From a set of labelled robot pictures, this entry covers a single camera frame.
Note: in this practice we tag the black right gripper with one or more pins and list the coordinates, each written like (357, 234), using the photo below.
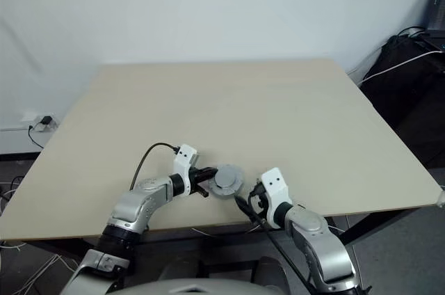
(262, 204)

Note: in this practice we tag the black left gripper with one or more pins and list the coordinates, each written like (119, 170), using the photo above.
(194, 180)

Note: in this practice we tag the grey round motor lid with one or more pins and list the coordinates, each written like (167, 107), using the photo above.
(227, 176)

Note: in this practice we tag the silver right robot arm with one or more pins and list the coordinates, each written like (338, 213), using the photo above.
(313, 229)

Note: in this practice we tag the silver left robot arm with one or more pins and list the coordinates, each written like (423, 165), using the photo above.
(139, 201)

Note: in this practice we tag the silver robot torso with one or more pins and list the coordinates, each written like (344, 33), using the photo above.
(194, 286)

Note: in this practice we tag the black power adapter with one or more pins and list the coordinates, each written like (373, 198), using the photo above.
(46, 120)

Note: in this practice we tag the black bag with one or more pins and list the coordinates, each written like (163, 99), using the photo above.
(403, 107)

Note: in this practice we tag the black electronic device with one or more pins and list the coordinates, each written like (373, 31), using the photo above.
(438, 6)

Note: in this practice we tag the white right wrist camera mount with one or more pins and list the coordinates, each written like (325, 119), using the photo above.
(276, 187)

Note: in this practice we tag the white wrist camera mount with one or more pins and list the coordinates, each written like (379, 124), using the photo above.
(183, 157)
(276, 187)

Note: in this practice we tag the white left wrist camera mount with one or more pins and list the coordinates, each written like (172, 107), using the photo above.
(183, 157)

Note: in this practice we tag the white wall power outlet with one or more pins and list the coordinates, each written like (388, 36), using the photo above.
(29, 116)

